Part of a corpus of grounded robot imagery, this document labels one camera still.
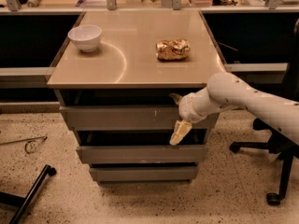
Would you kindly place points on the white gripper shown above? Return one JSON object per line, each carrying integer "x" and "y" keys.
{"x": 186, "y": 108}

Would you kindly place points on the grey top drawer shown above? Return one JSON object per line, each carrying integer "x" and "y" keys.
{"x": 120, "y": 117}

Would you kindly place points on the grey drawer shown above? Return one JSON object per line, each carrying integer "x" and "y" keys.
{"x": 142, "y": 154}
{"x": 144, "y": 174}
{"x": 120, "y": 117}

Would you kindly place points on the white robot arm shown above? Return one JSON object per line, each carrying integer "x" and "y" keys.
{"x": 224, "y": 91}

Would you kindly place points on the grey middle drawer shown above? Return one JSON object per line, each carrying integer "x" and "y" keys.
{"x": 142, "y": 154}

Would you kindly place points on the grey bottom drawer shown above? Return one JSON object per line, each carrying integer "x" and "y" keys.
{"x": 144, "y": 174}

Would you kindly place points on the crumpled gold foil bag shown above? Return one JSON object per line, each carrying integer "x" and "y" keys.
{"x": 173, "y": 49}

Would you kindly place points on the black robot wheeled base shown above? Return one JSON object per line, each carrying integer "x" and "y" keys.
{"x": 277, "y": 143}

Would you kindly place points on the white ceramic bowl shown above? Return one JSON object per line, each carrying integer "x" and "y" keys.
{"x": 85, "y": 37}

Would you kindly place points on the black chair leg left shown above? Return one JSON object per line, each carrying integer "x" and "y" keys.
{"x": 21, "y": 203}

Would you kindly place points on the metal wire tool on floor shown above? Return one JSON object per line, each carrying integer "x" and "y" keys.
{"x": 30, "y": 144}

